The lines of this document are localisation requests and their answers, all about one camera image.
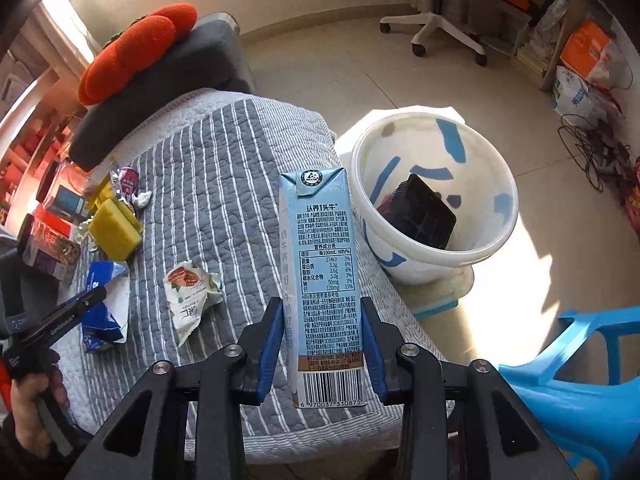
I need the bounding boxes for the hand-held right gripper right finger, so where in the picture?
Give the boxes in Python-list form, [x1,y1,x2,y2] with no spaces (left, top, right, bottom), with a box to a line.
[361,296,576,480]

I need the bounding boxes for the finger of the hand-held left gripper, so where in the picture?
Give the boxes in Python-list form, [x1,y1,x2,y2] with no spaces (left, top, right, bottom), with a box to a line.
[51,285,109,318]

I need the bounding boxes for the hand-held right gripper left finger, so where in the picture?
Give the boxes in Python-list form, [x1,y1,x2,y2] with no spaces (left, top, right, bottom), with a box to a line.
[65,297,284,480]

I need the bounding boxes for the crushed blue white carton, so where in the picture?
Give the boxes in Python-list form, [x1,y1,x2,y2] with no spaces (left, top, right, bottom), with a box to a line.
[80,260,131,356]

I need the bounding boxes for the yellow sponge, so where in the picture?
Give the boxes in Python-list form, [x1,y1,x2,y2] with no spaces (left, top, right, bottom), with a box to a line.
[90,197,146,261]

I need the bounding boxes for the light blue milk carton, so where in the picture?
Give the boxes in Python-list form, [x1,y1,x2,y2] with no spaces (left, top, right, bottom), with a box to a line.
[278,165,368,409]

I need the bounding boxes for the red drink can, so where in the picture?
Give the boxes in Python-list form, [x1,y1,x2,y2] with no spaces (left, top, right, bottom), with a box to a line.
[117,167,141,196]

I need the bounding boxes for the white bucket with blue patches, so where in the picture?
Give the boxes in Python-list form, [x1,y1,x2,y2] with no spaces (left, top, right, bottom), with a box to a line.
[350,106,519,285]

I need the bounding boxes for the person's left forearm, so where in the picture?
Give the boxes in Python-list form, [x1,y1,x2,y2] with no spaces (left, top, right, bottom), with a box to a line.
[0,410,61,480]

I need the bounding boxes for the person's left hand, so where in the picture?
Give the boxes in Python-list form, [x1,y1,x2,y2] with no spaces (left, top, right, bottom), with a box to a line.
[10,359,69,439]

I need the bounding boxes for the nut jar with black lid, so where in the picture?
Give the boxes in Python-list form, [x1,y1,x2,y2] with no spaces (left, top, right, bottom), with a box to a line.
[17,214,83,283]

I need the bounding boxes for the blue label glass jar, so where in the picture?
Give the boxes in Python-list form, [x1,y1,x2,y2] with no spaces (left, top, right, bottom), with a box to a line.
[37,159,91,222]

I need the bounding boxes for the white snack wrapper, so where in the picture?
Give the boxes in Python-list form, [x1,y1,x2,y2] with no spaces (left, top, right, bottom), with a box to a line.
[164,258,224,348]

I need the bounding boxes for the black plastic tray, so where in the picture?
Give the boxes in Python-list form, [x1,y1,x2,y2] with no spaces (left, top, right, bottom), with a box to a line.
[385,173,458,251]

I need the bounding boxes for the white bookshelf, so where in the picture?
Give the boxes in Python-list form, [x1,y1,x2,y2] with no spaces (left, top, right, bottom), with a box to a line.
[0,80,76,211]

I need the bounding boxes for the grey striped quilt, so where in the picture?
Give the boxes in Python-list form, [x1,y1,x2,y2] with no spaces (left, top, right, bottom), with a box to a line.
[47,87,456,463]

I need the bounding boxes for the blue plastic stool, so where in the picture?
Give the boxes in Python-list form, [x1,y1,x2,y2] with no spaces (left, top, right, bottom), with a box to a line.
[497,305,640,480]

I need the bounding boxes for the orange plush cushion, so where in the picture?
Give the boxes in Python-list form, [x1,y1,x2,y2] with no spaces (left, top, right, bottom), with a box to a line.
[79,3,198,106]

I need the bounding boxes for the beige curtain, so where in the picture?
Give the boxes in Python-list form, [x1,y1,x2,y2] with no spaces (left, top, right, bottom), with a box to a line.
[20,5,86,86]

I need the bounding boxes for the dark grey sofa cushion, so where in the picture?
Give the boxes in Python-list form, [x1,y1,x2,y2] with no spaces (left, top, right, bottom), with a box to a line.
[70,12,256,172]

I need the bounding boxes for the red bag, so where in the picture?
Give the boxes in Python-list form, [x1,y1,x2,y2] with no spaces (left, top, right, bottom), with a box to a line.
[620,157,640,241]

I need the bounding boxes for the white printed bag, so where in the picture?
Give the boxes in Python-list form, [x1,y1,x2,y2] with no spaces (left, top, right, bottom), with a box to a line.
[550,66,623,121]

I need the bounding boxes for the white office chair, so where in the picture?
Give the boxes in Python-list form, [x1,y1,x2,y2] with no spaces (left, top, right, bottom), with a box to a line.
[367,0,506,67]

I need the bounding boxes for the stack of books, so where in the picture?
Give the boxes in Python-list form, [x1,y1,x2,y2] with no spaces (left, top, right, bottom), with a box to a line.
[515,0,571,83]

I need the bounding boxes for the orange cardboard box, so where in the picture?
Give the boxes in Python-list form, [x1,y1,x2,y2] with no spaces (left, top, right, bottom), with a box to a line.
[560,20,618,86]

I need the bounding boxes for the tangle of black cables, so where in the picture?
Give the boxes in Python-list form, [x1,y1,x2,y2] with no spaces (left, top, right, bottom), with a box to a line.
[557,112,631,193]

